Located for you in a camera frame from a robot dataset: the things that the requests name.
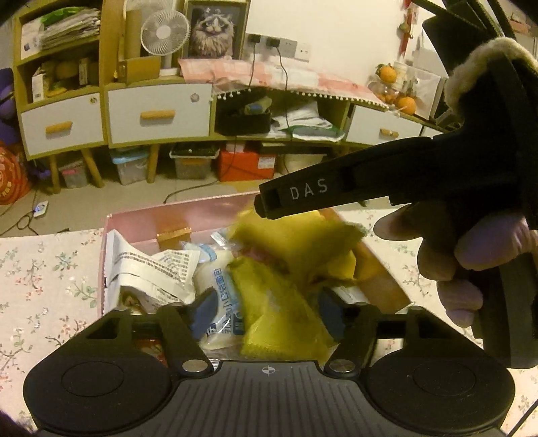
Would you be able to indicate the small clear storage box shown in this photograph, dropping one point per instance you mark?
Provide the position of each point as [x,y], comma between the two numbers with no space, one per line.
[73,174]

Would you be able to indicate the black plug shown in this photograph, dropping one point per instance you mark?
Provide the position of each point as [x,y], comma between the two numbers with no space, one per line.
[274,43]
[254,40]

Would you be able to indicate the white wall socket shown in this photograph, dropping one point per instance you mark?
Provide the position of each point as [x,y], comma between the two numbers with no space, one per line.
[304,52]

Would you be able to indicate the red printed bag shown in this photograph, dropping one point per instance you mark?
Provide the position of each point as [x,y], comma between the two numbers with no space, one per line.
[10,176]

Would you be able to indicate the person's right hand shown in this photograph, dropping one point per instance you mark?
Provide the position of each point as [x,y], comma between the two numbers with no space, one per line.
[491,239]

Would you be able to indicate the gold snack bar wrapper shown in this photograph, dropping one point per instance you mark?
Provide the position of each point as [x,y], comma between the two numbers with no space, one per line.
[174,237]

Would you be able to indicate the yellow snack packet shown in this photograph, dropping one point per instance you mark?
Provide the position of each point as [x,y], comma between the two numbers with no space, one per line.
[294,239]
[277,319]

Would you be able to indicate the small white box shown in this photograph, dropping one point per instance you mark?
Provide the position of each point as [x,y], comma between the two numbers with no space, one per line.
[38,88]

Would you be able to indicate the blue lid storage box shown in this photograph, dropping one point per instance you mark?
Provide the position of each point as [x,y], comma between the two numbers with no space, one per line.
[130,168]

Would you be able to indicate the grey wall socket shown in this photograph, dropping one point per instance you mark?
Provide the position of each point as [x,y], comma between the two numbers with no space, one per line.
[288,44]

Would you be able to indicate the purple hat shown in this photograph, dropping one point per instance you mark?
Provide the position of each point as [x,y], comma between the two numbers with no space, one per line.
[6,101]

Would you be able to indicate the orange fruit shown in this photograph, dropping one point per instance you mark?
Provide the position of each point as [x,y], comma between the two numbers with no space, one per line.
[405,103]
[386,73]

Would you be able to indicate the white carton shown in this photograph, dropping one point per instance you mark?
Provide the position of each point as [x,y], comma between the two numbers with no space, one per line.
[31,38]

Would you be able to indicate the pink cloth runner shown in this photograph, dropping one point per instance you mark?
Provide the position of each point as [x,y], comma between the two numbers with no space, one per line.
[273,75]

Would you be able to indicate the black box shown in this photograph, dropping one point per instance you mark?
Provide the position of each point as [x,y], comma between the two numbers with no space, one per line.
[241,124]

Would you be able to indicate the yellow-green wooden cabinet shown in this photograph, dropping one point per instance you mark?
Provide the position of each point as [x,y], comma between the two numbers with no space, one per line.
[110,33]

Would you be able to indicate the stack of papers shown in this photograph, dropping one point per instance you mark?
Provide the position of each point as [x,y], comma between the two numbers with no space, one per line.
[309,122]

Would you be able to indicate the white drawer round sticker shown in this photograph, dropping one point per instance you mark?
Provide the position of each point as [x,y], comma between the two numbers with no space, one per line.
[157,101]

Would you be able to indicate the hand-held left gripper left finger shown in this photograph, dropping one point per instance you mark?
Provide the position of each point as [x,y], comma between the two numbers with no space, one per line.
[204,313]

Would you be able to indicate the framed cat picture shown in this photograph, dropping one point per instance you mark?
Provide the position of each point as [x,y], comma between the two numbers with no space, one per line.
[214,29]

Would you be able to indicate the pink cardboard box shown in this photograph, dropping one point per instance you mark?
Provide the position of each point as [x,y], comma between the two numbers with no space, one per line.
[134,220]

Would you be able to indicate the white charger puck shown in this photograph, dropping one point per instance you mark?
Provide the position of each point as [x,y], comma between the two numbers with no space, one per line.
[40,208]

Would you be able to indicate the red hanging ornament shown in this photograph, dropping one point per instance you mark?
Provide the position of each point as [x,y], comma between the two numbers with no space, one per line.
[405,25]

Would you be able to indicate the floral tablecloth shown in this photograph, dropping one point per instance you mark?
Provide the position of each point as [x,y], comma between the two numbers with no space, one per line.
[50,285]

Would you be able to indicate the cardboard tube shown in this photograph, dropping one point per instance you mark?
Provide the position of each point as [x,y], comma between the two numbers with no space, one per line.
[133,33]

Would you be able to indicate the red box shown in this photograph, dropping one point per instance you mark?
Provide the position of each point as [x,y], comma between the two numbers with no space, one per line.
[246,166]

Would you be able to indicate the person's right forearm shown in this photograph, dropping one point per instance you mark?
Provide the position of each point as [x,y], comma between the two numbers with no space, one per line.
[470,67]

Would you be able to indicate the white desk fan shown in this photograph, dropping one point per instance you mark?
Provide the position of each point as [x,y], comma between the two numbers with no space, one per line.
[164,31]

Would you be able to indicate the white rim storage box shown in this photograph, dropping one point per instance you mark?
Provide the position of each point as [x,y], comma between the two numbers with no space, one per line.
[193,161]

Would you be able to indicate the white bread packet blue label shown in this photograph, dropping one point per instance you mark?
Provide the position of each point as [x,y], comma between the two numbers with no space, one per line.
[220,294]

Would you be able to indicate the stack of newspapers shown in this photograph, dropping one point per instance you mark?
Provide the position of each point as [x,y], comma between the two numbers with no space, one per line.
[69,25]

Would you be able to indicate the clear box yellow contents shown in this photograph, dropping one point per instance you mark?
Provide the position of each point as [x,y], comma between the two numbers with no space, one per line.
[302,164]

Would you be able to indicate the white paper bag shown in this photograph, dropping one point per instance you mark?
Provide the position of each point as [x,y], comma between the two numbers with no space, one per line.
[428,92]

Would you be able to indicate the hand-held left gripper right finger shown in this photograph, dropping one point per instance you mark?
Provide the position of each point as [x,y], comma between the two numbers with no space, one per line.
[332,315]

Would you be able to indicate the green blue pouch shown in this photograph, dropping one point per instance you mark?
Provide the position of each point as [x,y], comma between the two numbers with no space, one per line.
[258,105]

